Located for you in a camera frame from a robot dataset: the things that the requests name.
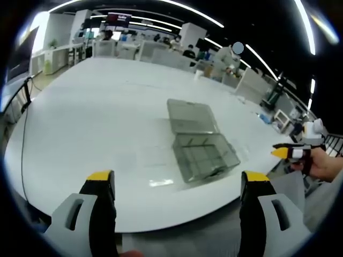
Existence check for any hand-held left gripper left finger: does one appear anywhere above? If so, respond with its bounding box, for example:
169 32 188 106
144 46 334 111
44 169 118 257

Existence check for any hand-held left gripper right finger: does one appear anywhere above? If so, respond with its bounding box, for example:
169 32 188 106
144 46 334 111
238 170 313 257

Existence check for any clear plastic guide fixture box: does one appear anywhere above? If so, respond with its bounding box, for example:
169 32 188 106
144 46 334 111
166 98 241 184

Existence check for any person's right hand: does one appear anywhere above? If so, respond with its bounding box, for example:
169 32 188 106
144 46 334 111
290 146 343 184

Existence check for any black metal railing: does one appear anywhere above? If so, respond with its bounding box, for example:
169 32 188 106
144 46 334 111
323 133 343 158

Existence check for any white open cube box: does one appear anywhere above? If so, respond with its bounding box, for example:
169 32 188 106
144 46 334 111
273 109 293 132

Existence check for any black and green machine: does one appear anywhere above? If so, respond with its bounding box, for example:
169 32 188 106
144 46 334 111
260 71 286 111

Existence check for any white desk partition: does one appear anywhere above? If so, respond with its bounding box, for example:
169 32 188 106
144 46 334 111
92 40 118 57
139 40 170 63
235 67 272 104

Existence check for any black clamp stand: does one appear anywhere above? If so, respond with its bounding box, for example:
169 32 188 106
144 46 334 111
20 79 32 114

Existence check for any white low cabinet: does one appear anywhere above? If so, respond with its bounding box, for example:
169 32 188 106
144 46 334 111
31 44 81 76

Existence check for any hanging dark monitor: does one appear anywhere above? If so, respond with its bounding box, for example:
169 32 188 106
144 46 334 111
105 12 132 28

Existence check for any black cable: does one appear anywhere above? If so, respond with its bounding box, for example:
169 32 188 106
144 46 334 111
20 77 37 200

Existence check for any large dark wall screen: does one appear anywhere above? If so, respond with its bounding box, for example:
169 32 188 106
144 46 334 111
4 26 40 86

